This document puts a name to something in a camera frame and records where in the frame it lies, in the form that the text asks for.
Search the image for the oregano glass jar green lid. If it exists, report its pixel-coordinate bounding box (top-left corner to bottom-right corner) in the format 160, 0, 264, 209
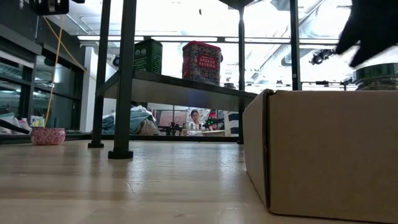
352, 63, 398, 91

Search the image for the small black box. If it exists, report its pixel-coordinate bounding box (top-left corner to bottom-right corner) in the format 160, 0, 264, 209
133, 38, 164, 75

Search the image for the red smoked paprika tin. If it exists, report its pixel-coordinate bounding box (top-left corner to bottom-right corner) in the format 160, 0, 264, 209
182, 40, 222, 86

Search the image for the three-tier wood metal shelf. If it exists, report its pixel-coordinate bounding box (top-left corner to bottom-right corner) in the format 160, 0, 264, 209
88, 0, 302, 160

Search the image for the brown cardboard box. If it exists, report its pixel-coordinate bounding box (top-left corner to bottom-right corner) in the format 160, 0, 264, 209
242, 88, 398, 224

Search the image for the teal blanket pile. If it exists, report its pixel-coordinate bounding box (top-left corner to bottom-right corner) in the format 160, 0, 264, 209
101, 105, 161, 136

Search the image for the navy white striped cloth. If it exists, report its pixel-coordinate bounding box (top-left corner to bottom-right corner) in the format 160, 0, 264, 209
224, 111, 239, 137

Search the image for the person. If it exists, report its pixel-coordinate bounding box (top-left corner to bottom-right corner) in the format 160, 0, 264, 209
185, 110, 208, 137

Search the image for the yellow cable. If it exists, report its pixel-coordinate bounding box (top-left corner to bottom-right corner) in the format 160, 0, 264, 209
42, 14, 88, 129

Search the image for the black aluminium table frame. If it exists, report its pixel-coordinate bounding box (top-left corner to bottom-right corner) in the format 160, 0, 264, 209
0, 119, 240, 145

